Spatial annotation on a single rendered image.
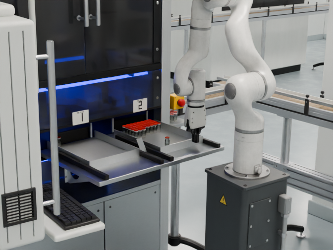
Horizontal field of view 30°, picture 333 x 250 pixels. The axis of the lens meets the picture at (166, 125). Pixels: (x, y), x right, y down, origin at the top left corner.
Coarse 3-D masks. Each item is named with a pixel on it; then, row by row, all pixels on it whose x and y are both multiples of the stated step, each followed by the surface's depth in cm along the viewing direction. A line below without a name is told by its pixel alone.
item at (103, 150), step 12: (96, 132) 294; (48, 144) 278; (72, 144) 285; (84, 144) 285; (96, 144) 285; (108, 144) 285; (120, 144) 280; (72, 156) 264; (84, 156) 270; (96, 156) 270; (108, 156) 260; (120, 156) 264; (132, 156) 269
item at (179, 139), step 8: (168, 128) 306; (176, 128) 301; (128, 136) 289; (152, 136) 297; (160, 136) 298; (168, 136) 298; (176, 136) 298; (184, 136) 298; (200, 136) 288; (144, 144) 281; (152, 144) 276; (160, 144) 286; (176, 144) 278; (184, 144) 282; (192, 144) 285; (168, 152) 276
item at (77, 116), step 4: (76, 112) 276; (80, 112) 277; (84, 112) 279; (88, 112) 280; (72, 116) 275; (76, 116) 276; (80, 116) 278; (84, 116) 279; (88, 116) 281; (72, 120) 276; (76, 120) 277; (80, 120) 278; (84, 120) 280; (88, 120) 281; (76, 124) 277
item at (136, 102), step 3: (141, 99) 299; (144, 99) 300; (135, 102) 297; (138, 102) 298; (144, 102) 301; (135, 105) 297; (138, 105) 299; (144, 105) 301; (135, 108) 298; (138, 108) 299; (144, 108) 301; (135, 111) 298; (138, 111) 299
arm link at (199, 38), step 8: (192, 32) 266; (200, 32) 264; (208, 32) 266; (192, 40) 267; (200, 40) 266; (208, 40) 267; (192, 48) 268; (200, 48) 267; (208, 48) 269; (184, 56) 270; (192, 56) 267; (200, 56) 268; (184, 64) 267; (192, 64) 266; (176, 72) 269; (184, 72) 266; (176, 80) 269; (184, 80) 267; (176, 88) 270; (184, 88) 268; (192, 88) 271
